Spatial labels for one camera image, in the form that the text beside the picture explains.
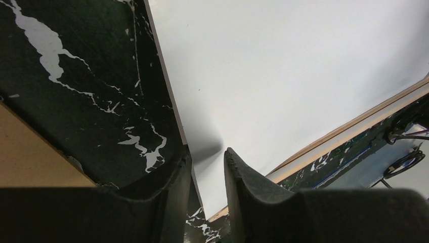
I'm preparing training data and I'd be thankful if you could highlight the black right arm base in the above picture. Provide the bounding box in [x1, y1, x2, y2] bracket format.
[383, 100, 428, 145]

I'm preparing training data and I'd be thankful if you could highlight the brown cardboard backing board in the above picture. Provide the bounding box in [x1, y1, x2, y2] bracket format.
[1, 104, 96, 187]

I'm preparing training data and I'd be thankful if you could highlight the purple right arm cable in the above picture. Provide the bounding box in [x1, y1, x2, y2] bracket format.
[380, 132, 429, 188]

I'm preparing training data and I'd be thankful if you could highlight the white-backed printed photo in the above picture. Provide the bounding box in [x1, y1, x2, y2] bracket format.
[147, 0, 429, 219]

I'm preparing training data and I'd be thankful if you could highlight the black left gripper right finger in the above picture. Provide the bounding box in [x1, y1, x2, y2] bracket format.
[224, 148, 428, 242]

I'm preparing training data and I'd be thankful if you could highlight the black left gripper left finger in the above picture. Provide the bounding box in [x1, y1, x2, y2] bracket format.
[1, 146, 192, 242]

